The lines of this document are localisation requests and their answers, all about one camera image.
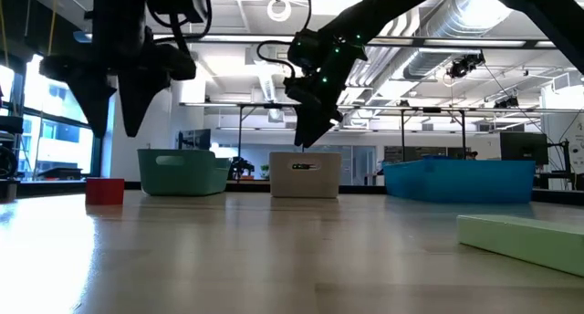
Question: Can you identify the white ring lamp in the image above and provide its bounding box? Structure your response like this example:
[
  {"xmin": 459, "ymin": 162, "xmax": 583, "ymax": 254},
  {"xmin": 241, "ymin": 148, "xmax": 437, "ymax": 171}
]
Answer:
[{"xmin": 266, "ymin": 0, "xmax": 293, "ymax": 24}]

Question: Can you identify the black computer monitor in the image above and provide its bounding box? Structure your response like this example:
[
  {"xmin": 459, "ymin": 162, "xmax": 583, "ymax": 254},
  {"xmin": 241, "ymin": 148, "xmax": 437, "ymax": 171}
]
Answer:
[
  {"xmin": 176, "ymin": 128, "xmax": 213, "ymax": 152},
  {"xmin": 499, "ymin": 131, "xmax": 549, "ymax": 167}
]

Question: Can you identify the white plastic bin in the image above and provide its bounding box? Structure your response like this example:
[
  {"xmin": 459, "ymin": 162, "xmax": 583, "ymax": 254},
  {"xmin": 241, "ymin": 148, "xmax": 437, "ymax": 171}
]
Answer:
[{"xmin": 267, "ymin": 151, "xmax": 343, "ymax": 199}]

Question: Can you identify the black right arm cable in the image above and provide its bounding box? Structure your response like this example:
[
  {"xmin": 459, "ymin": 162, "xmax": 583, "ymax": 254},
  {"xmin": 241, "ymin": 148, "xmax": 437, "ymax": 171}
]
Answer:
[{"xmin": 255, "ymin": 38, "xmax": 298, "ymax": 81}]

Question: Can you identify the long ceiling light rail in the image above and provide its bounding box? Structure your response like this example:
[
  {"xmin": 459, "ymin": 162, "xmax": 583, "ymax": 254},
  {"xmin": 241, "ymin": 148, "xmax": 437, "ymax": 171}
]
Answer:
[{"xmin": 72, "ymin": 29, "xmax": 584, "ymax": 49}]

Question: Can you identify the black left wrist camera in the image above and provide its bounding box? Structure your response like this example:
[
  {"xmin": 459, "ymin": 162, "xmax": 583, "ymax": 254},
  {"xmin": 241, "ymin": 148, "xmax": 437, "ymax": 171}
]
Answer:
[{"xmin": 148, "ymin": 0, "xmax": 207, "ymax": 26}]

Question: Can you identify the black ceiling camera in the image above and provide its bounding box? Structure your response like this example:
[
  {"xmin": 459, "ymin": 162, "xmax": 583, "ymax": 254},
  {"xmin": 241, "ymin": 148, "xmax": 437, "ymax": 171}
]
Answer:
[
  {"xmin": 494, "ymin": 94, "xmax": 520, "ymax": 110},
  {"xmin": 445, "ymin": 52, "xmax": 486, "ymax": 80}
]

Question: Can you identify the blue plastic bin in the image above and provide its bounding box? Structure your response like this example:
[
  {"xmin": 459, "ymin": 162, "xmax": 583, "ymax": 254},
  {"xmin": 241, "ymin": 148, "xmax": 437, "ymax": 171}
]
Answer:
[{"xmin": 381, "ymin": 154, "xmax": 537, "ymax": 204}]

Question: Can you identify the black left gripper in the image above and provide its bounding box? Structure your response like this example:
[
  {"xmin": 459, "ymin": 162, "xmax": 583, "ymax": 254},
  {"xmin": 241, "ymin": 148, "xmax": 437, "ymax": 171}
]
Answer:
[{"xmin": 39, "ymin": 0, "xmax": 197, "ymax": 139}]

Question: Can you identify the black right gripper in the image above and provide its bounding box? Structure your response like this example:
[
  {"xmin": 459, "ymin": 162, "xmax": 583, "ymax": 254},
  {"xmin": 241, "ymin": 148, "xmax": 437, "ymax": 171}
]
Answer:
[{"xmin": 285, "ymin": 33, "xmax": 369, "ymax": 149}]

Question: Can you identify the red cube block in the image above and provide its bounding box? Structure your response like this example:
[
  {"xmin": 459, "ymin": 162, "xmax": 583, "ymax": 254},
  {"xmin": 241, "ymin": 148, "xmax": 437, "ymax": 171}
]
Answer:
[{"xmin": 85, "ymin": 177, "xmax": 126, "ymax": 206}]

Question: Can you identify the black metal frame stand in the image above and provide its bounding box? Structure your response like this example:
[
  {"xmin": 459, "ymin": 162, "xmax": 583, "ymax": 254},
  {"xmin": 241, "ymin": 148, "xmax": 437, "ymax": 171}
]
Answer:
[
  {"xmin": 400, "ymin": 105, "xmax": 467, "ymax": 162},
  {"xmin": 236, "ymin": 102, "xmax": 307, "ymax": 183}
]

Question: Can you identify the green long block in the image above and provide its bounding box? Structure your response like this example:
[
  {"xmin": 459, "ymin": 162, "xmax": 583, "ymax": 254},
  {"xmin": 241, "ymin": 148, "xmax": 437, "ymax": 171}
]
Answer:
[{"xmin": 455, "ymin": 214, "xmax": 584, "ymax": 278}]

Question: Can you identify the green plastic bin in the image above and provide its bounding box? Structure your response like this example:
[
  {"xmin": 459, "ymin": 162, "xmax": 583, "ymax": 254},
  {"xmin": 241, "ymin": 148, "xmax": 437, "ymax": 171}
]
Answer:
[{"xmin": 137, "ymin": 148, "xmax": 233, "ymax": 197}]

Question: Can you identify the large glass window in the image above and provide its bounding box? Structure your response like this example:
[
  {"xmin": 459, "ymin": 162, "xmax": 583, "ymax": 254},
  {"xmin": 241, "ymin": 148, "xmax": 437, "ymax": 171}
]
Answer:
[{"xmin": 0, "ymin": 53, "xmax": 107, "ymax": 179}]

